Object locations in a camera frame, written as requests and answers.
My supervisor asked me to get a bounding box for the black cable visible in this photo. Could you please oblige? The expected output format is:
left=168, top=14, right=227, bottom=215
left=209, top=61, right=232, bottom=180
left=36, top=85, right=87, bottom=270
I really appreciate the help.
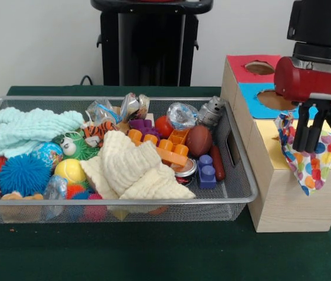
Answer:
left=79, top=75, right=95, bottom=87

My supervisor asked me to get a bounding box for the brown toy football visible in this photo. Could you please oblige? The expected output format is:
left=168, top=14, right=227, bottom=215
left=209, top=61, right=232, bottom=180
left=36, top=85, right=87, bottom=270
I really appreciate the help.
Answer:
left=186, top=125, right=214, bottom=157

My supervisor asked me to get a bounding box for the silver toy robot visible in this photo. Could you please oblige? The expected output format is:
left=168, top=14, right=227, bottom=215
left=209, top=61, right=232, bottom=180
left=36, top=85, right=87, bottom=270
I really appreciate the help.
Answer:
left=196, top=95, right=226, bottom=130

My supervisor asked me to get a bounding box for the silver wire mesh bin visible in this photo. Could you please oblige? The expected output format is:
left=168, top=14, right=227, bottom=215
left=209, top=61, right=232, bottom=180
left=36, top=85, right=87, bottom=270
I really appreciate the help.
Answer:
left=0, top=95, right=260, bottom=225

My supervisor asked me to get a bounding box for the crumpled clear plastic packet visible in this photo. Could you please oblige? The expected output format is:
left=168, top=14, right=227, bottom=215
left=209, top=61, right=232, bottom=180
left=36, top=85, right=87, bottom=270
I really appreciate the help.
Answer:
left=166, top=102, right=199, bottom=132

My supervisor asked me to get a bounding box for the yellow tennis ball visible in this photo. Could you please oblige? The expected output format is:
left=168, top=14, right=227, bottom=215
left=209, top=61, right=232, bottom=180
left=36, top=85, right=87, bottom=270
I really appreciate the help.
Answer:
left=53, top=159, right=87, bottom=186

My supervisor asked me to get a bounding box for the cream muslin cloth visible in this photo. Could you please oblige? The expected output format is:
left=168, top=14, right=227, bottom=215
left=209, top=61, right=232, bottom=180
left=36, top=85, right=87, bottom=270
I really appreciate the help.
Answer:
left=79, top=130, right=197, bottom=200

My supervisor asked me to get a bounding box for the orange toy building block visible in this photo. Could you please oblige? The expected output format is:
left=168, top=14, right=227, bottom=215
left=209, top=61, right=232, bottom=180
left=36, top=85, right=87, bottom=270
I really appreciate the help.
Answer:
left=127, top=128, right=191, bottom=167

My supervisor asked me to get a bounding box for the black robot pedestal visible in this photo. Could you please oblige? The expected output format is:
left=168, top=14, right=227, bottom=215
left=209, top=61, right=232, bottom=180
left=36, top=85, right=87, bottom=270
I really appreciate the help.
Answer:
left=90, top=0, right=213, bottom=87

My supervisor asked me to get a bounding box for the tiger plush toy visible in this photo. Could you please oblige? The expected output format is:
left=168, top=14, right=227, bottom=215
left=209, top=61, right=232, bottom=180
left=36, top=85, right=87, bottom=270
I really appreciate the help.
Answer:
left=83, top=120, right=117, bottom=148

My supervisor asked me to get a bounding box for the globe print ball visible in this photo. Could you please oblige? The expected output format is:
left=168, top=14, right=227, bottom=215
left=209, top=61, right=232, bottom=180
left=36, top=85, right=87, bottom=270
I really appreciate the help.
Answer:
left=32, top=142, right=65, bottom=172

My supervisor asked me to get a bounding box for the colourful dotted cloth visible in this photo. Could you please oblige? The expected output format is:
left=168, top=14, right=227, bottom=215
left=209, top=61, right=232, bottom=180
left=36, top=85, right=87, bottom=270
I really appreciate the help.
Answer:
left=274, top=112, right=331, bottom=197

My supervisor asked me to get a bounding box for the blue spiky rubber ball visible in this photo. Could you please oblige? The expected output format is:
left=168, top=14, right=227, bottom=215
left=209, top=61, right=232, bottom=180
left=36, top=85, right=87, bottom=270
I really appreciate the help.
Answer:
left=0, top=153, right=52, bottom=197

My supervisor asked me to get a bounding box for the mint green muslin cloth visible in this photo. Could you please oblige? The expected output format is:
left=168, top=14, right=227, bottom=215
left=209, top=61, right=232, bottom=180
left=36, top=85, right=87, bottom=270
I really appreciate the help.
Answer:
left=0, top=107, right=86, bottom=160

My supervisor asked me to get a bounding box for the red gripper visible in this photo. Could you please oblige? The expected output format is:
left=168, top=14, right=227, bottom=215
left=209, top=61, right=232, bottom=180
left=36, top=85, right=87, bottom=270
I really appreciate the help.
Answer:
left=273, top=56, right=331, bottom=153

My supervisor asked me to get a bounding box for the wooden box with three holes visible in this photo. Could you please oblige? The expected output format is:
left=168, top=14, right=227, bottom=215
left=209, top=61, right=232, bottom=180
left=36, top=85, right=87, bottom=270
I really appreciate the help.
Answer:
left=220, top=54, right=331, bottom=234

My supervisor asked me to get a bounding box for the dark green tablecloth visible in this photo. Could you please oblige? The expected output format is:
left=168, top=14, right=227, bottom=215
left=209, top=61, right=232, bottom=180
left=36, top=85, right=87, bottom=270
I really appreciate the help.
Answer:
left=0, top=85, right=331, bottom=281

